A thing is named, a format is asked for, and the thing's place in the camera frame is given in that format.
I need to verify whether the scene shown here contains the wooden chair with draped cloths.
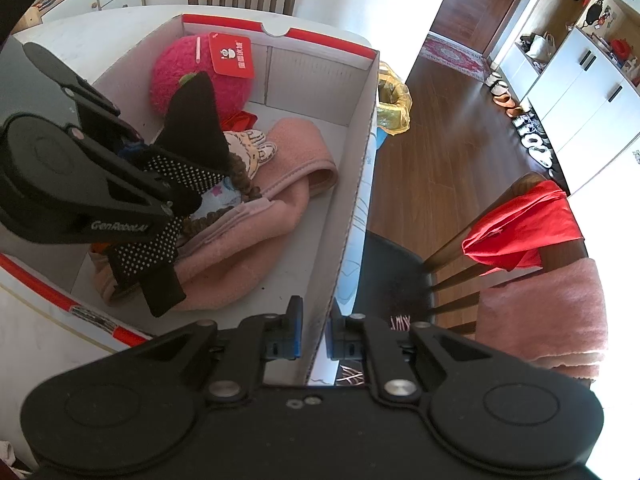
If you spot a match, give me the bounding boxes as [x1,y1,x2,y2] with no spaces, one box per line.
[350,172,609,387]

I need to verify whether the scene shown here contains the red cardboard box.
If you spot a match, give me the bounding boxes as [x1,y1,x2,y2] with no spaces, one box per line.
[0,14,380,387]

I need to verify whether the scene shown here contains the black dotted sock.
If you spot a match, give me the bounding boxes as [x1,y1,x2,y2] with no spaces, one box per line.
[107,71,232,319]

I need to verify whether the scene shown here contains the monster face plush pendant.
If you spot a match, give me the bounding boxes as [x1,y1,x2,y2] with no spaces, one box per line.
[222,129,278,179]

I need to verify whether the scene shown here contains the pink patterned rug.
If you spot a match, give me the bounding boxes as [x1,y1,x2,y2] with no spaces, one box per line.
[420,32,494,79]

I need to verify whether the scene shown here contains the yellow plastic bag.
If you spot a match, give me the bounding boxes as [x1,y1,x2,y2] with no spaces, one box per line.
[376,60,414,137]

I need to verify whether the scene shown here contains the row of shoes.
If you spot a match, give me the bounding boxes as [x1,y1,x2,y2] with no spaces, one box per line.
[482,72,557,172]

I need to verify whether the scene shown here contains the pink towel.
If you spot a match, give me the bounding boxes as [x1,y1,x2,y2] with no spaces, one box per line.
[475,255,609,382]

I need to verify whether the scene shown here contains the white lower cabinet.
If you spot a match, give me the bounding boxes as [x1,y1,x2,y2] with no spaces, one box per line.
[497,26,640,197]

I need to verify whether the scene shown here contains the white tote bag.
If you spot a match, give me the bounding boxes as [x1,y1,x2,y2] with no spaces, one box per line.
[525,32,556,62]

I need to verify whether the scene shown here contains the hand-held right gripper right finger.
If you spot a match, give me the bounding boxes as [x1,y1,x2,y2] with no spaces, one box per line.
[325,304,497,404]

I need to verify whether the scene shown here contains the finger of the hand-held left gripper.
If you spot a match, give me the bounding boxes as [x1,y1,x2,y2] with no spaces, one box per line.
[106,146,204,220]
[22,41,144,147]

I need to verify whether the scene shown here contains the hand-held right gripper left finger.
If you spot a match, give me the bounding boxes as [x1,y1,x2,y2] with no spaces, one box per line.
[115,296,305,404]

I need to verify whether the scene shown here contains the red cloth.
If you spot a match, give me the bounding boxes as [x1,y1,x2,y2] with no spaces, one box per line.
[220,110,259,134]

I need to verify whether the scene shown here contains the pink plush toy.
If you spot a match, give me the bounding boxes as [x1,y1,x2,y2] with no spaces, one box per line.
[150,32,259,122]

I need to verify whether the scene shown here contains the dark brown door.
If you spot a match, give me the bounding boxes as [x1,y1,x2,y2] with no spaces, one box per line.
[430,0,544,57]

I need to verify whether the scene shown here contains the pink fleece cloth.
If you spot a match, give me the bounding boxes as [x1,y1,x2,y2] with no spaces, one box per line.
[90,117,339,312]

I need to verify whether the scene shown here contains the printed mountain table mat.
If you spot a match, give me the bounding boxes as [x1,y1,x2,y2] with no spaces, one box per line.
[333,129,387,312]

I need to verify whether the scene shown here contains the clear cartoon sticker sheet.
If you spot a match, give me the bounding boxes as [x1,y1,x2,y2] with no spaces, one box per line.
[192,180,241,219]

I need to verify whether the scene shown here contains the red garment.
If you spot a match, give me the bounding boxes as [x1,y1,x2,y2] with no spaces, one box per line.
[462,180,585,274]

